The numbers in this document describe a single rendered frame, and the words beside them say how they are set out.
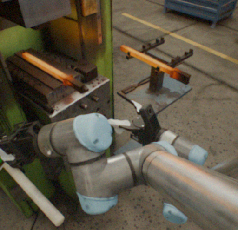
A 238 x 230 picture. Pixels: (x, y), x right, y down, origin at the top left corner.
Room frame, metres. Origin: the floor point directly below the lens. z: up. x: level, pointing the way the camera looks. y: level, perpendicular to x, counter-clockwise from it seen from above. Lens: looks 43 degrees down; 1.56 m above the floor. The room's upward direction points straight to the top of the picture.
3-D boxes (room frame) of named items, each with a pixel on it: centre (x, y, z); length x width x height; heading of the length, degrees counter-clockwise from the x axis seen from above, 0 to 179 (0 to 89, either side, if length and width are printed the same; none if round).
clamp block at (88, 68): (0.97, 0.18, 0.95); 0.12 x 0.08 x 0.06; 49
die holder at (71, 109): (0.98, 0.38, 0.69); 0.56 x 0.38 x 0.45; 49
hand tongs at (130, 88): (1.26, -0.26, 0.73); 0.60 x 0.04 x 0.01; 131
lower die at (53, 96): (0.94, 0.41, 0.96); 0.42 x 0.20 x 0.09; 49
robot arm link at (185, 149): (0.42, -0.23, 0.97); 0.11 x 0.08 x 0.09; 49
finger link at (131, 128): (0.53, -0.04, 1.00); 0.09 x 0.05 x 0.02; 85
